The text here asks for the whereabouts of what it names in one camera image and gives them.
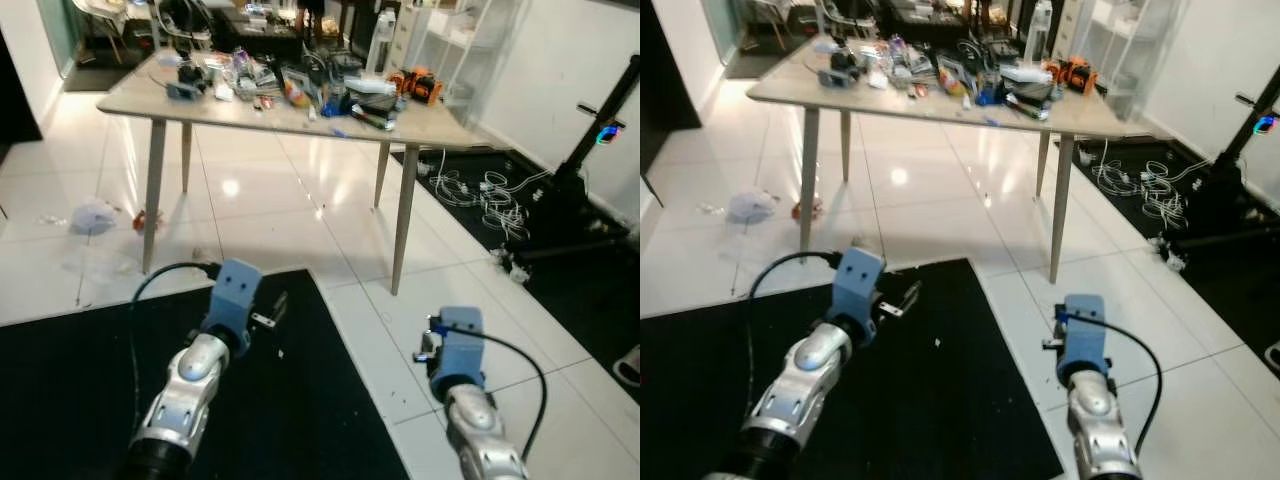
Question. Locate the black floor stand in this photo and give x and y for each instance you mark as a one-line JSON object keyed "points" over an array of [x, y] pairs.
{"points": [[1225, 185], [575, 190]]}

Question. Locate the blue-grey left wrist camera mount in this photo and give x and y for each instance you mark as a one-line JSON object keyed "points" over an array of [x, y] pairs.
{"points": [[858, 288], [232, 300]]}

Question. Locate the pale plastic bag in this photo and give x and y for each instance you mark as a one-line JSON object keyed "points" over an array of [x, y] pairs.
{"points": [[93, 216], [750, 207]]}

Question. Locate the white shelf unit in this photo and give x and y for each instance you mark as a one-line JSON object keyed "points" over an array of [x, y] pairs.
{"points": [[455, 50], [1120, 45]]}

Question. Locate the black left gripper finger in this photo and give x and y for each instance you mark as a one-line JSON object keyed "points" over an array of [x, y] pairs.
{"points": [[908, 296], [278, 305]]}

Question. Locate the small red wrapper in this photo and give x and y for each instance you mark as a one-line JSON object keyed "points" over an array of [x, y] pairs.
{"points": [[150, 220], [806, 209]]}

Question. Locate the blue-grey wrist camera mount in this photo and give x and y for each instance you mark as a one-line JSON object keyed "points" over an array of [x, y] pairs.
{"points": [[458, 350], [232, 300], [1085, 338], [858, 288]]}

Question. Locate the glowing multicolour sensor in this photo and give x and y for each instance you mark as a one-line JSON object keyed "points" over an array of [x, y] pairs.
{"points": [[1266, 124], [610, 134]]}

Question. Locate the beige stone-look table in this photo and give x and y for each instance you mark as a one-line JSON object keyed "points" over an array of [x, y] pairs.
{"points": [[900, 100], [300, 118]]}

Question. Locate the black mat under stand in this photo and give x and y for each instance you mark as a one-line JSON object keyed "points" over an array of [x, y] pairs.
{"points": [[1230, 290], [590, 300]]}

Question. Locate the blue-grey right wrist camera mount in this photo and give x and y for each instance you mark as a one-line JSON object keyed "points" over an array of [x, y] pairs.
{"points": [[1085, 338], [458, 350]]}

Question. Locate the tall clear bottle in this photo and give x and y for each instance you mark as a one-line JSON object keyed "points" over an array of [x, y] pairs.
{"points": [[381, 45], [1038, 35]]}

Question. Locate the orange and black device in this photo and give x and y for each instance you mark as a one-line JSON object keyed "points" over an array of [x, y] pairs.
{"points": [[1072, 75], [420, 85]]}

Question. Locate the white plastic object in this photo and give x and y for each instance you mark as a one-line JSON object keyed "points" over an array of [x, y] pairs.
{"points": [[628, 368], [1273, 356]]}

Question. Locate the large black floor mat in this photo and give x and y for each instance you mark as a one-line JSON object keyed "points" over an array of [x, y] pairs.
{"points": [[150, 440], [950, 400]]}

